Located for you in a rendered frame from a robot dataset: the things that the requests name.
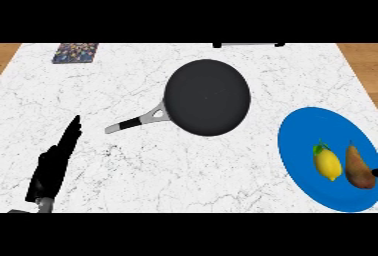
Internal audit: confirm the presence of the black frying pan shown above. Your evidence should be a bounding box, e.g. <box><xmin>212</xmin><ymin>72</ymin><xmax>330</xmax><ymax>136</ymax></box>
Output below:
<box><xmin>103</xmin><ymin>58</ymin><xmax>252</xmax><ymax>137</ymax></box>

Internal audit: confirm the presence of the colourful patterned box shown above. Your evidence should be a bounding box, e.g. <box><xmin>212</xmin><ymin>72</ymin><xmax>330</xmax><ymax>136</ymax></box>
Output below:
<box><xmin>51</xmin><ymin>42</ymin><xmax>100</xmax><ymax>65</ymax></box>

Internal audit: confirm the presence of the blue plate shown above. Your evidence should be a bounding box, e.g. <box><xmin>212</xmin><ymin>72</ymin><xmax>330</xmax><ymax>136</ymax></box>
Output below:
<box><xmin>276</xmin><ymin>106</ymin><xmax>378</xmax><ymax>213</ymax></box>

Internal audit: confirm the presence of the yellow lemon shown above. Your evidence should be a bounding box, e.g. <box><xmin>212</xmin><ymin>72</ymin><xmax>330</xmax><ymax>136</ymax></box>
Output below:
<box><xmin>311</xmin><ymin>138</ymin><xmax>344</xmax><ymax>182</ymax></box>

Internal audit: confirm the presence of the brown pear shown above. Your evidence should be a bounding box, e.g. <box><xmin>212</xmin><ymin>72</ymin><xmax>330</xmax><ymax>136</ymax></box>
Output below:
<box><xmin>344</xmin><ymin>140</ymin><xmax>378</xmax><ymax>190</ymax></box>

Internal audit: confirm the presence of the dark appliance with pale panel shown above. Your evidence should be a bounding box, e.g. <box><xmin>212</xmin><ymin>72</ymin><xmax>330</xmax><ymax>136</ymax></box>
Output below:
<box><xmin>211</xmin><ymin>42</ymin><xmax>286</xmax><ymax>49</ymax></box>

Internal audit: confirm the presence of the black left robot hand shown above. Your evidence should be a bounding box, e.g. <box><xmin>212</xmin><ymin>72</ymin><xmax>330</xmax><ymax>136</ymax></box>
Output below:
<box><xmin>23</xmin><ymin>114</ymin><xmax>82</xmax><ymax>204</ymax></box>

